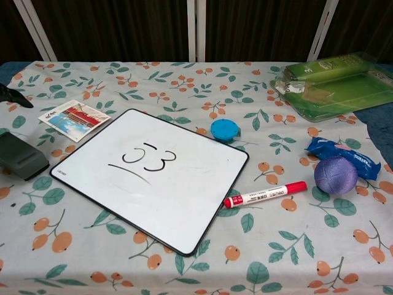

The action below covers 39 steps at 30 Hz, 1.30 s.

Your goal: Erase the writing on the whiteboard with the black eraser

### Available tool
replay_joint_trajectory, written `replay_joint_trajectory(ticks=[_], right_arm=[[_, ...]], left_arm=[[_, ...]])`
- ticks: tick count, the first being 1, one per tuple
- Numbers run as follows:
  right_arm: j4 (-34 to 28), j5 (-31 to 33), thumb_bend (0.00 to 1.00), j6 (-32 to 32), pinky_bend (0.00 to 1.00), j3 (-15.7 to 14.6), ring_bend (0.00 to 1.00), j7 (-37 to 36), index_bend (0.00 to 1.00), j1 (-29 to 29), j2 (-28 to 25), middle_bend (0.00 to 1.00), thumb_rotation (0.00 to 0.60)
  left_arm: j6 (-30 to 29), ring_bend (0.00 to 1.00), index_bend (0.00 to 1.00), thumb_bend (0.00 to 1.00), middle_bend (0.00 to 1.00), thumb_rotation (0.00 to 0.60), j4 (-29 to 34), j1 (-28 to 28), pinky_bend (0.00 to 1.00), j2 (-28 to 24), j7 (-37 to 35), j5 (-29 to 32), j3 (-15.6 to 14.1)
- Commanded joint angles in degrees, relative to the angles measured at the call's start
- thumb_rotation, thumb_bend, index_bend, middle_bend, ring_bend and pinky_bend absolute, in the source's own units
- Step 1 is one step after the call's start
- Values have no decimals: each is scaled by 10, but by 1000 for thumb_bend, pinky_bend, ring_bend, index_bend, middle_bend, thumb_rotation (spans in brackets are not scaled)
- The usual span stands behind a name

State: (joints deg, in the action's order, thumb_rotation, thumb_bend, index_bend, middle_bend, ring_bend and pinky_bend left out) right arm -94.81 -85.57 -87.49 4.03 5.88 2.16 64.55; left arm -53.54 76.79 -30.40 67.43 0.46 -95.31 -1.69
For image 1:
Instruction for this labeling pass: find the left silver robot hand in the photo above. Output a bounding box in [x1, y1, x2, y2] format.
[0, 82, 34, 109]

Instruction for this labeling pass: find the dark grey board eraser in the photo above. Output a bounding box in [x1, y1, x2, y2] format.
[0, 131, 50, 181]

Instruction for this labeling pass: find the white dry-erase board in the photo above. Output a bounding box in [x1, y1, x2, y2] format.
[49, 108, 250, 258]

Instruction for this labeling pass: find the red and white marker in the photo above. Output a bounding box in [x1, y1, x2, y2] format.
[223, 181, 308, 210]

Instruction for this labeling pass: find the picture postcard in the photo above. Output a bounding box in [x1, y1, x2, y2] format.
[37, 99, 112, 143]

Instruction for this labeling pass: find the blue round plastic lid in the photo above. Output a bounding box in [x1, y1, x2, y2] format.
[210, 119, 242, 143]

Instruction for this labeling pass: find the floral fruit print tablecloth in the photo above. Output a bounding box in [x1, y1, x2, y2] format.
[0, 60, 393, 295]

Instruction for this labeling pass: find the green plastic blister package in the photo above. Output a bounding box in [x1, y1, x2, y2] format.
[270, 52, 393, 123]

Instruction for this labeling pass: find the purple fabric ball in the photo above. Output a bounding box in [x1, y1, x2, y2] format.
[313, 155, 359, 195]

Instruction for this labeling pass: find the blue snack packet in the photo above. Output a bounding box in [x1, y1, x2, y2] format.
[305, 136, 382, 181]

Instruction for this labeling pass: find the white metal frame post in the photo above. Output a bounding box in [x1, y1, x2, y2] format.
[306, 0, 340, 64]
[187, 0, 207, 63]
[12, 0, 58, 62]

